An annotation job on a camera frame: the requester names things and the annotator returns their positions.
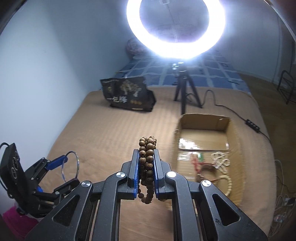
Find white ring light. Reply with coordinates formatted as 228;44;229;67
126;1;226;60

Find brown leather wristwatch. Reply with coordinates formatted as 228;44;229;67
195;164;220;183

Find brown wooden bead necklace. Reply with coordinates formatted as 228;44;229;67
137;136;159;205

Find dark metal bangle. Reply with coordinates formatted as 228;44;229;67
61;151;80;183

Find tan bed blanket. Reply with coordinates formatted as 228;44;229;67
41;86;276;240

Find black power cable with switch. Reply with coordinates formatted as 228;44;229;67
187;89;271;143

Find white cables on floor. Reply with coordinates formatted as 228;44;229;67
270;159;296;232

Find black snack bag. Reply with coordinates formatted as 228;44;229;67
100;77;157;112

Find red cord jade pendant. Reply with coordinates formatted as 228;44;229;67
190;153;204;177

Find blue patterned bed sheet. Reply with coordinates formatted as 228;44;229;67
114;50;250;94

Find black clothes rack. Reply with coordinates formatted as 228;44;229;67
277;70;295;104

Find folded floral quilt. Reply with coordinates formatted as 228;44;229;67
126;38;149;56

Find cream bead bracelet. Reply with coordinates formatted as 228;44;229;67
217;175;233;197

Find white pearl necklace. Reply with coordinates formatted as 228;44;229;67
211;151;231;174

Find brown cardboard box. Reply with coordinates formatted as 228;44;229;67
171;113;245;205

